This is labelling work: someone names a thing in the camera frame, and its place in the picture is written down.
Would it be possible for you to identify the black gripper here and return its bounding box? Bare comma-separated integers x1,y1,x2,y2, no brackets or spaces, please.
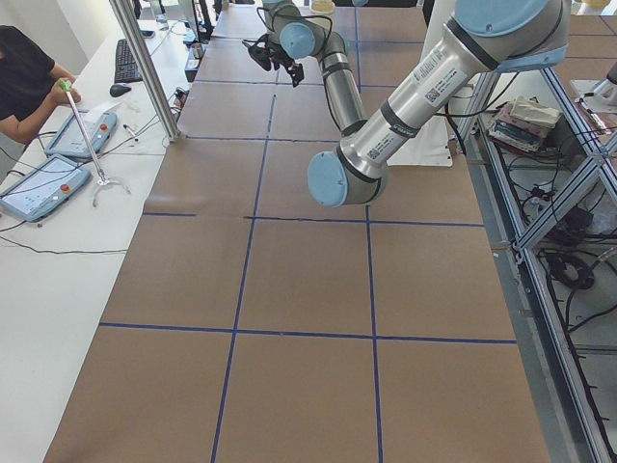
243,34,289,70

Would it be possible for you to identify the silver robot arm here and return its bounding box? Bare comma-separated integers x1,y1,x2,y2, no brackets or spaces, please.
244,1,571,207

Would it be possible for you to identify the metal cup on desk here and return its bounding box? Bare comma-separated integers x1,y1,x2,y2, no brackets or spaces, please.
191,42,204,60

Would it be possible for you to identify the white oval bowl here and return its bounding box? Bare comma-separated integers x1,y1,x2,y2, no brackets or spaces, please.
309,0,335,14

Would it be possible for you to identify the black keyboard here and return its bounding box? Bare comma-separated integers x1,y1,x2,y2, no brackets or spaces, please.
114,39,143,83

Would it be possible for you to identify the black computer mouse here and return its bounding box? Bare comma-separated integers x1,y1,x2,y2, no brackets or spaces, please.
109,83,131,97

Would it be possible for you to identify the black marker pen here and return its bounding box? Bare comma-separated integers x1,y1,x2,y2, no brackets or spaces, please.
122,124,139,142

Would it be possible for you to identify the upper teach pendant tablet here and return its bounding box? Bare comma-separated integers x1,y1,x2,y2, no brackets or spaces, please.
43,109,119,160

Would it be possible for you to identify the teach pendant tablet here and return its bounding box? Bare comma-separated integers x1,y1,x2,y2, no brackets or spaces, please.
1,154,92,222
43,109,119,160

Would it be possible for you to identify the pink reacher grabber stick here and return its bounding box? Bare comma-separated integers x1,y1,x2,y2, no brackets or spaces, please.
58,78,131,207

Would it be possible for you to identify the person in black shirt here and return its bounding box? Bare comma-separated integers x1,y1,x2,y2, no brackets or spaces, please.
1,25,76,146

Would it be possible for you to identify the lower teach pendant tablet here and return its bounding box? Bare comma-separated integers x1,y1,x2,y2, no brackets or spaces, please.
1,154,92,222

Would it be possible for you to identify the stack of books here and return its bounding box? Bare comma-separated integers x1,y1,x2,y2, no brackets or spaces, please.
488,96,562,153

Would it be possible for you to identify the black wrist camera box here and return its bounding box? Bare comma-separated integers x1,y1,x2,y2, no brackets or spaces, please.
284,62,305,88

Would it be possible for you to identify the aluminium frame post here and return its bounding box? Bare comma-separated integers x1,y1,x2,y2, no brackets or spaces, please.
109,0,180,143

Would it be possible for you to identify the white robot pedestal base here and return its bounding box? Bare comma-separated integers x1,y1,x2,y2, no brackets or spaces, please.
387,117,453,168

